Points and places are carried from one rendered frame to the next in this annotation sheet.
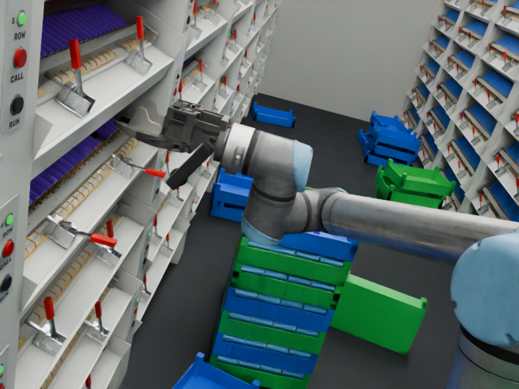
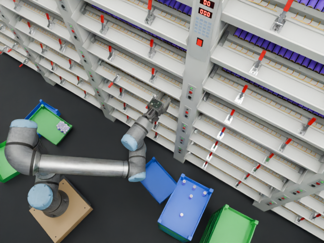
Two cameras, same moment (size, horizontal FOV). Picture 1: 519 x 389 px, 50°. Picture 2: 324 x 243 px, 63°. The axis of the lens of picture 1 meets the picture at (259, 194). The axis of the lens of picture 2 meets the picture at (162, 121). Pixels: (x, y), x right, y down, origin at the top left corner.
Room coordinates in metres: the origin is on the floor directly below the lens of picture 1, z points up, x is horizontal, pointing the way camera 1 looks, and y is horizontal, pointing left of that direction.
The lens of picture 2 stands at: (1.40, -0.38, 2.07)
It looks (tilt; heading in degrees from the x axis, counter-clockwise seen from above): 64 degrees down; 122
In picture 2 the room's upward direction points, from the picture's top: straight up
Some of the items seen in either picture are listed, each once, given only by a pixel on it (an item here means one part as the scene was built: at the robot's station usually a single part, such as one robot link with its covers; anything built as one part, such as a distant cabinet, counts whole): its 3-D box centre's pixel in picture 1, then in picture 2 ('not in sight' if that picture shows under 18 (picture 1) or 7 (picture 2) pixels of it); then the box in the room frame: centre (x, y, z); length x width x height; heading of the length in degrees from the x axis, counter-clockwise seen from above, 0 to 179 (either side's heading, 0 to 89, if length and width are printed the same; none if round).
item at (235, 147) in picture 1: (235, 148); (143, 123); (1.01, 0.07, 0.82); 0.10 x 0.05 x 0.09; 178
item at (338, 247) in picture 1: (300, 219); (185, 206); (1.40, -0.13, 0.52); 0.30 x 0.20 x 0.08; 94
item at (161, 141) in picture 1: (159, 138); not in sight; (0.99, 0.21, 0.80); 0.09 x 0.05 x 0.02; 96
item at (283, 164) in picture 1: (279, 162); (134, 137); (1.01, -0.02, 0.81); 0.12 x 0.09 x 0.10; 88
